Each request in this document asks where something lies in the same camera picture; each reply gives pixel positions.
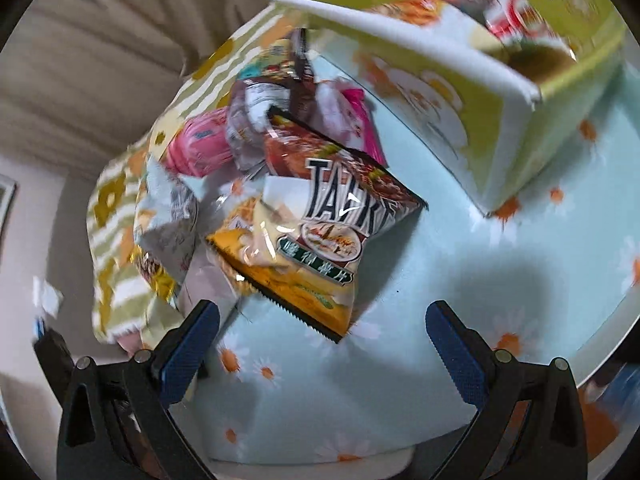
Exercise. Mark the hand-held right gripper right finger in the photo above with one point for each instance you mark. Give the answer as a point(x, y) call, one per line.
point(457, 355)

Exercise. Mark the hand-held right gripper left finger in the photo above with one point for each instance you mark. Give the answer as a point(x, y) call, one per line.
point(187, 355)

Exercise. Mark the brown orange chip bag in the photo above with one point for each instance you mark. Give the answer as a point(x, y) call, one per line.
point(325, 230)

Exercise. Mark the green cardboard box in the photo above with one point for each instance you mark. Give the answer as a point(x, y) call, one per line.
point(490, 125)

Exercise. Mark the brown clear snack packet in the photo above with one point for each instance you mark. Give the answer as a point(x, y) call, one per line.
point(250, 120)

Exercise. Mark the pink white snack packet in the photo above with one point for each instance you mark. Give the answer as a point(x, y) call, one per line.
point(357, 120)

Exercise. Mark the pale pink snack packet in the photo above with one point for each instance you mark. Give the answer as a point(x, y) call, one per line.
point(205, 285)

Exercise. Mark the gold foil snack wrapper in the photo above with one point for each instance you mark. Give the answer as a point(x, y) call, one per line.
point(155, 275)

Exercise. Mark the green striped floral blanket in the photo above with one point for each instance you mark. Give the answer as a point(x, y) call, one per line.
point(117, 270)

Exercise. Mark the light blue snack packet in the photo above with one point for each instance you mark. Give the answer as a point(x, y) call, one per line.
point(167, 215)

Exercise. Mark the dark brown snack packet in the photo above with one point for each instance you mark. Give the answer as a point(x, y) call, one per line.
point(300, 75)

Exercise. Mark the beige curtain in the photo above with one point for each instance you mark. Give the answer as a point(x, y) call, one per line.
point(100, 60)

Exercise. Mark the red white snack packet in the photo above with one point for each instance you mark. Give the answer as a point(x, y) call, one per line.
point(520, 15)

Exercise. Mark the orange snack packet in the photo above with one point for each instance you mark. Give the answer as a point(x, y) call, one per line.
point(410, 7)

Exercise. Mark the framed wall picture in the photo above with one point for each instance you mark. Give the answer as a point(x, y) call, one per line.
point(6, 210)

